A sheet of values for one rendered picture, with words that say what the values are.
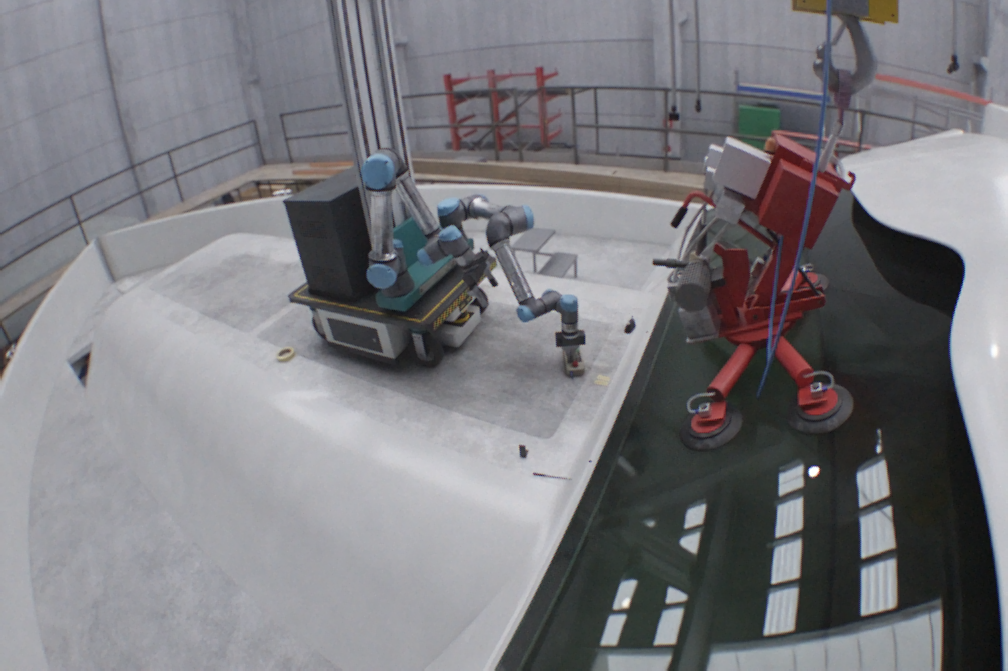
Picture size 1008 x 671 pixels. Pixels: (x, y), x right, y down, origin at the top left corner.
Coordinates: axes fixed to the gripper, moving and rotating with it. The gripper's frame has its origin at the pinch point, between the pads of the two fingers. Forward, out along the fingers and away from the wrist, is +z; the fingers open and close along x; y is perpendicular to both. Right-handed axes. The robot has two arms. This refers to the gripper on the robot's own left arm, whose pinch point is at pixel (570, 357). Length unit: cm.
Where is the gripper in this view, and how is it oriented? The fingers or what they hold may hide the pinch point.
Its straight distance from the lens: 213.6
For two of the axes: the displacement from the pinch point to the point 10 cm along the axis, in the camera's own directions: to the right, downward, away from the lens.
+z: 1.0, 8.6, 4.9
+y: 0.0, 5.0, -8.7
